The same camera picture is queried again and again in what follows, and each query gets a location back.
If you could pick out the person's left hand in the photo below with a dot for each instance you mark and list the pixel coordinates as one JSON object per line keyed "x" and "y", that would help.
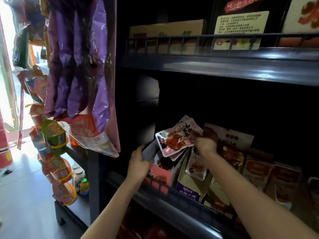
{"x": 137, "y": 169}

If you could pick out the person's right hand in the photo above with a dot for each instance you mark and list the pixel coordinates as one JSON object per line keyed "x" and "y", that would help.
{"x": 206, "y": 144}

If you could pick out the pink white display carton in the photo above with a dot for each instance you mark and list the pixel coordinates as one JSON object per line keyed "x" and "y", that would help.
{"x": 162, "y": 174}

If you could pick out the handful of red white packets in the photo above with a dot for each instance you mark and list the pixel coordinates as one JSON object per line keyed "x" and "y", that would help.
{"x": 174, "y": 139}

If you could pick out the grey metal store shelf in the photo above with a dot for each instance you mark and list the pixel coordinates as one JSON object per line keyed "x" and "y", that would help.
{"x": 224, "y": 67}

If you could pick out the person's right forearm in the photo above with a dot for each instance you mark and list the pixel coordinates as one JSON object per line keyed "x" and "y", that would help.
{"x": 259, "y": 201}

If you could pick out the person's left forearm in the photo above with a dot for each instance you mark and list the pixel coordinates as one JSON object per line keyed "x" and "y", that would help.
{"x": 114, "y": 211}

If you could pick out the dark orange snack packs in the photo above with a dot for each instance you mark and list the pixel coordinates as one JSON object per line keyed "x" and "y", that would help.
{"x": 129, "y": 224}

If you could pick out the small green yellow bottle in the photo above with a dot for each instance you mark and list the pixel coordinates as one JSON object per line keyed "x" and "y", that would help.
{"x": 84, "y": 187}

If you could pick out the row of snack display cartons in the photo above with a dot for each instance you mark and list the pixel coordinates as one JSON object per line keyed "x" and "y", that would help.
{"x": 256, "y": 169}

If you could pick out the small white bottle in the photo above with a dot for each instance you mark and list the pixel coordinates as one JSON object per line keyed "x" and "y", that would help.
{"x": 77, "y": 174}

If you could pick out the pile of red snack packets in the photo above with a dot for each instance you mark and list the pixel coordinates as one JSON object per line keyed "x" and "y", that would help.
{"x": 155, "y": 232}

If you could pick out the black low display rack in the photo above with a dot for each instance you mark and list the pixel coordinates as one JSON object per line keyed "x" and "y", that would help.
{"x": 70, "y": 211}

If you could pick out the plain brown carton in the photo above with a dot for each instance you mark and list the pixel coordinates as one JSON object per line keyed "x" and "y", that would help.
{"x": 164, "y": 29}

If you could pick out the yellow label dark carton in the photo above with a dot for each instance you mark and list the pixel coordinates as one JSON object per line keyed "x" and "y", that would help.
{"x": 242, "y": 24}

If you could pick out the purple clear hanging snack bag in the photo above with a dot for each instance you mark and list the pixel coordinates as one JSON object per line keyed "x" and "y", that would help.
{"x": 74, "y": 57}

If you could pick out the hanging dark snack bags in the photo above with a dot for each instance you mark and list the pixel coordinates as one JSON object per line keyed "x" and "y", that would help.
{"x": 22, "y": 42}

